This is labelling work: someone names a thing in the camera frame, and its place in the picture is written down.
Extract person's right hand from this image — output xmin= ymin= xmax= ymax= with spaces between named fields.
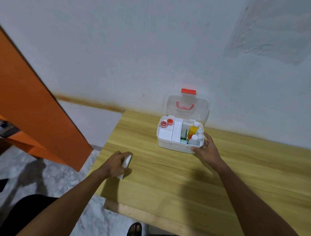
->
xmin=191 ymin=132 xmax=227 ymax=171

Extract person's left hand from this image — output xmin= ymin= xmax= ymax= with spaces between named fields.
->
xmin=98 ymin=151 xmax=133 ymax=180

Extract white spray bottle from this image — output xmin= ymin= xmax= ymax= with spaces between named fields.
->
xmin=117 ymin=154 xmax=132 ymax=180

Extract white medicine box clear lid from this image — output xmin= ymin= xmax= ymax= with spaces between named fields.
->
xmin=156 ymin=88 xmax=210 ymax=154

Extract person's left forearm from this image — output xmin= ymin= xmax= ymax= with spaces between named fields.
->
xmin=17 ymin=168 xmax=108 ymax=236

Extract person's right forearm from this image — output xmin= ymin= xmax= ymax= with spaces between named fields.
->
xmin=216 ymin=162 xmax=300 ymax=236

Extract yellow bottle white cap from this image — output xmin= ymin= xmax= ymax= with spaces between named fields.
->
xmin=187 ymin=121 xmax=200 ymax=139

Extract white inner tray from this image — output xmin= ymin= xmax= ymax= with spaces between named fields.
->
xmin=158 ymin=116 xmax=184 ymax=143

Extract person's black sandal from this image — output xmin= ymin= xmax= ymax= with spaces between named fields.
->
xmin=126 ymin=222 xmax=143 ymax=236

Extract orange wooden panel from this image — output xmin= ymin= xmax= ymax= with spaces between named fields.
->
xmin=0 ymin=24 xmax=94 ymax=172

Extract person's black shorts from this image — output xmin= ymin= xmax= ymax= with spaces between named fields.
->
xmin=0 ymin=194 xmax=59 ymax=236

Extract dark printed item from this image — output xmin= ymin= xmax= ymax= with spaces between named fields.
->
xmin=0 ymin=120 xmax=21 ymax=139

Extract clear plastic sheet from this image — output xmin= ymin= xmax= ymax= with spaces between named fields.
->
xmin=223 ymin=0 xmax=311 ymax=66

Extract red box carry handle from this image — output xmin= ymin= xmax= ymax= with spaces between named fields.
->
xmin=176 ymin=101 xmax=195 ymax=110

